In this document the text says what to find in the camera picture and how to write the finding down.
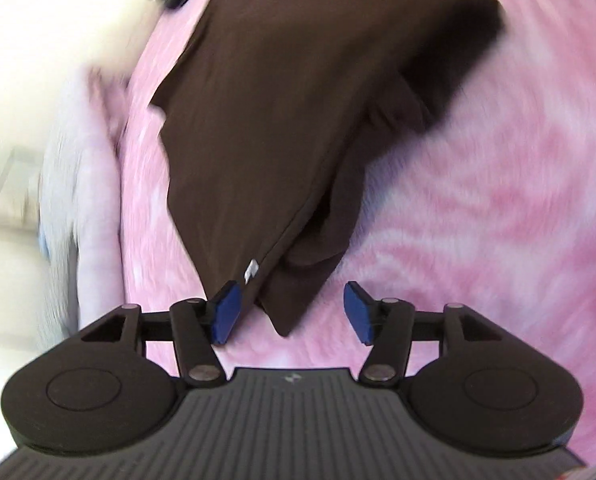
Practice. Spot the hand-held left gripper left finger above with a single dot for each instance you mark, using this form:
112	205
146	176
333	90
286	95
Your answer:
226	312

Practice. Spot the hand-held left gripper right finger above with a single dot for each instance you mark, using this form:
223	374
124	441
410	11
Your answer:
357	312

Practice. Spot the brown garment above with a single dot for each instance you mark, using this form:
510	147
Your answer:
278	125

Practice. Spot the pink fuzzy blanket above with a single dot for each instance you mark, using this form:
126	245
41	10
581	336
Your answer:
468	200

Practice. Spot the white striped blanket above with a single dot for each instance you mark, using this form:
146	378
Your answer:
78	200

